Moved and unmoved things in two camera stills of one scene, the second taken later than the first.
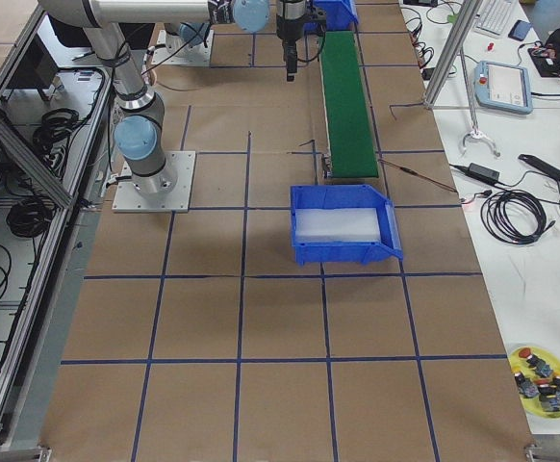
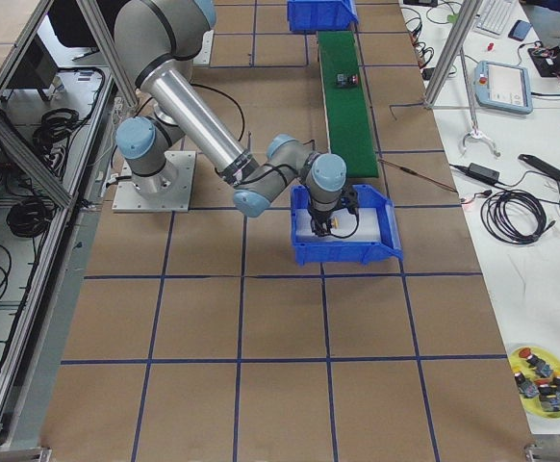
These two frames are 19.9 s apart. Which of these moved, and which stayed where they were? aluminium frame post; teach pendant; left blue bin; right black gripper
Moved: right black gripper
Stayed: aluminium frame post; left blue bin; teach pendant
